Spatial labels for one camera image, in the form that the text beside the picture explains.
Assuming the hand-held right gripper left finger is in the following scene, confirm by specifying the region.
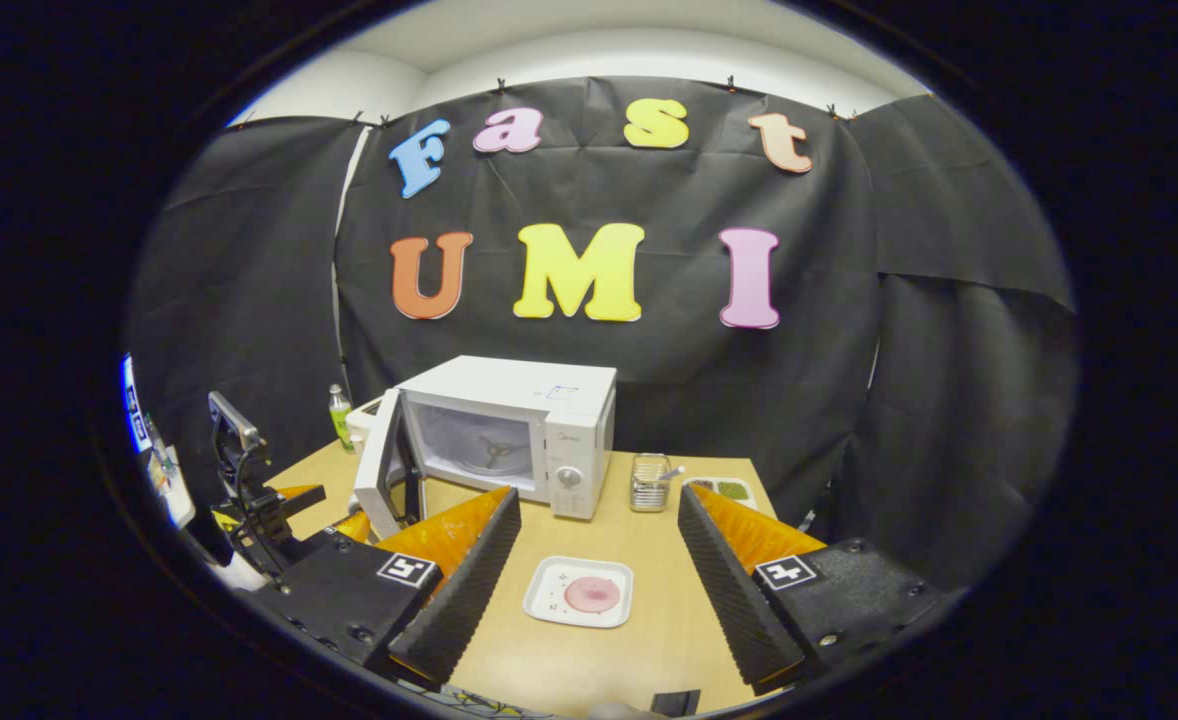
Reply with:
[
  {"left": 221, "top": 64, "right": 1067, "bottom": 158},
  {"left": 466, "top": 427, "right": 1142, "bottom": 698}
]
[{"left": 249, "top": 487, "right": 523, "bottom": 688}]

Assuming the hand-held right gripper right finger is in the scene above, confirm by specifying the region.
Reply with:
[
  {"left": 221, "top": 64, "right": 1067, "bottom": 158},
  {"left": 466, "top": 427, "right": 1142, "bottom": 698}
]
[{"left": 677, "top": 484, "right": 950, "bottom": 698}]

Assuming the white square plate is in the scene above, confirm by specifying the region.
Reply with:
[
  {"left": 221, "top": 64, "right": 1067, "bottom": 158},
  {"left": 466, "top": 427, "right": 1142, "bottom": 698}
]
[{"left": 523, "top": 556, "right": 635, "bottom": 629}]

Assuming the pink ham slice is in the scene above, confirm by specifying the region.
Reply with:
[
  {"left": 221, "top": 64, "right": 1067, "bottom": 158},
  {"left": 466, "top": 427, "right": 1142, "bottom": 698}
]
[{"left": 564, "top": 577, "right": 622, "bottom": 614}]

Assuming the white microwave oven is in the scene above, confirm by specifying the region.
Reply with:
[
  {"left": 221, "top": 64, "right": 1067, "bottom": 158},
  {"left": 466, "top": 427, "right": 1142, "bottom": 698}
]
[{"left": 353, "top": 355, "right": 618, "bottom": 542}]

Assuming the green drink bottle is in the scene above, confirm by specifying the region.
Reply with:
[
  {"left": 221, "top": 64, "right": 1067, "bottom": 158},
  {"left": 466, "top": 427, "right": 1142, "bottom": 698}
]
[{"left": 328, "top": 384, "right": 353, "bottom": 453}]

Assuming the blue lit screen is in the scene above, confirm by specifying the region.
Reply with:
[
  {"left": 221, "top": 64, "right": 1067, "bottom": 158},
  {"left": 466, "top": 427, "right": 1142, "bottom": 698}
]
[{"left": 119, "top": 352, "right": 152, "bottom": 453}]

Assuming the white compartment tray of grains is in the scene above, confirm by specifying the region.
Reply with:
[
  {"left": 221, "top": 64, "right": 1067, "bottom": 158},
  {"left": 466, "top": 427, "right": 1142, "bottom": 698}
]
[{"left": 684, "top": 476, "right": 758, "bottom": 509}]

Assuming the small white appliance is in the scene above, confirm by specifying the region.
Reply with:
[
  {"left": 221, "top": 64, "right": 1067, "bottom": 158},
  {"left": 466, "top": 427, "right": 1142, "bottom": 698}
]
[{"left": 346, "top": 395, "right": 390, "bottom": 453}]

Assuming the metal wire basket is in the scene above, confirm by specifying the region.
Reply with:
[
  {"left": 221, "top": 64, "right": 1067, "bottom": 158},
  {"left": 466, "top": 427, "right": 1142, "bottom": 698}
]
[{"left": 630, "top": 453, "right": 674, "bottom": 513}]

